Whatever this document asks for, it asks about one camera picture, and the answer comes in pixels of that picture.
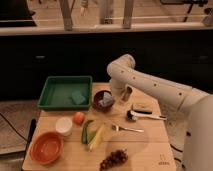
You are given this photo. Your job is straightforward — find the orange fruit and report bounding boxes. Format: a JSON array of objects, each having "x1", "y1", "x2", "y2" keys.
[{"x1": 73, "y1": 112, "x2": 85, "y2": 125}]

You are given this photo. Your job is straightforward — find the grey blue towel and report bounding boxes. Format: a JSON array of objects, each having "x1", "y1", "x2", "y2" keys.
[{"x1": 98, "y1": 92, "x2": 114, "y2": 107}]

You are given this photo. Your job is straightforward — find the black handle at table edge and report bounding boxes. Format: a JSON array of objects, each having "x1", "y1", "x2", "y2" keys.
[{"x1": 26, "y1": 119, "x2": 36, "y2": 151}]

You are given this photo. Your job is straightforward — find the purple grapes bunch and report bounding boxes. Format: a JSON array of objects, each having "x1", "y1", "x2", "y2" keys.
[{"x1": 99, "y1": 150, "x2": 128, "y2": 171}]

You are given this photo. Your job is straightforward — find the green plastic tray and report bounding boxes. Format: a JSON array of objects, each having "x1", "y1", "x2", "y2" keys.
[{"x1": 37, "y1": 76, "x2": 92, "y2": 111}]

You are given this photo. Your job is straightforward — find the dark sponge block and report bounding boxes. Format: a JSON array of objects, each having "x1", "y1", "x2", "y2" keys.
[{"x1": 132, "y1": 104, "x2": 152, "y2": 114}]

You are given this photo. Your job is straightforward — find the silver fork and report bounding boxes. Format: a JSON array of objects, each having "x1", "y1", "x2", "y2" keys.
[{"x1": 111, "y1": 125, "x2": 144, "y2": 133}]

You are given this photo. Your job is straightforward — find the metal cup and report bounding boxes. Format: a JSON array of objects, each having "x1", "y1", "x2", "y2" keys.
[{"x1": 121, "y1": 86, "x2": 132, "y2": 101}]

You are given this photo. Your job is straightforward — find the white plastic cup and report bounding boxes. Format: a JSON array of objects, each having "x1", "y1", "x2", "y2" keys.
[{"x1": 55, "y1": 117, "x2": 72, "y2": 136}]

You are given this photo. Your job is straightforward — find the purple bowl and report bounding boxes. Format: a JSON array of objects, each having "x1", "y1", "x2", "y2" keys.
[{"x1": 92, "y1": 90, "x2": 115, "y2": 112}]

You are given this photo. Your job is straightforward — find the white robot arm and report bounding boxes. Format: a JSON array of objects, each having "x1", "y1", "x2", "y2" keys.
[{"x1": 107, "y1": 54, "x2": 213, "y2": 171}]

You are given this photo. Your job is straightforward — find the green pepper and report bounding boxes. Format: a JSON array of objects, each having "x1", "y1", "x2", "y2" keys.
[{"x1": 81, "y1": 120, "x2": 96, "y2": 144}]

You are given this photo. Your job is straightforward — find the orange bowl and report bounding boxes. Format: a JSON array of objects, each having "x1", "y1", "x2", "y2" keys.
[{"x1": 30, "y1": 132, "x2": 64, "y2": 165}]

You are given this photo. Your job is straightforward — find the wooden cutting board table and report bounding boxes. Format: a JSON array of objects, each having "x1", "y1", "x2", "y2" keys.
[{"x1": 22, "y1": 89, "x2": 176, "y2": 171}]

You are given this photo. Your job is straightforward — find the yellow corn cob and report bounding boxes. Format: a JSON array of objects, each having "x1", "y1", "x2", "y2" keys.
[{"x1": 88, "y1": 125, "x2": 105, "y2": 151}]

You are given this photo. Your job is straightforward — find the white handled dish brush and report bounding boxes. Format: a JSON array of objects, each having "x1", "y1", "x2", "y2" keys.
[{"x1": 127, "y1": 110, "x2": 166, "y2": 121}]

